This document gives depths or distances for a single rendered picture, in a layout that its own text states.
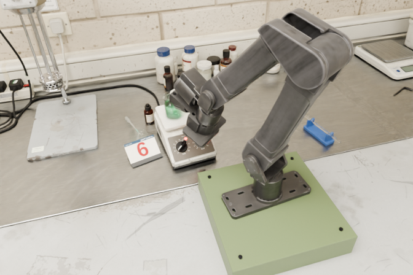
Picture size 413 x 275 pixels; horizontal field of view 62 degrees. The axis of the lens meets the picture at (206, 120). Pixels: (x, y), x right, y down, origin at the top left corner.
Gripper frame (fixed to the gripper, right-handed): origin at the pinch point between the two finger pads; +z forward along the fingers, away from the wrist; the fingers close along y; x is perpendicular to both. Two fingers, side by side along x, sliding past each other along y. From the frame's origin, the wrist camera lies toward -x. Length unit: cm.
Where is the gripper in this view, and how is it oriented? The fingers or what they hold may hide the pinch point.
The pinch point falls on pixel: (200, 138)
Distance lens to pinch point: 94.4
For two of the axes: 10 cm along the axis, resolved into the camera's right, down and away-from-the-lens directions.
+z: -1.5, 4.3, 8.9
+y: -6.5, 6.4, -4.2
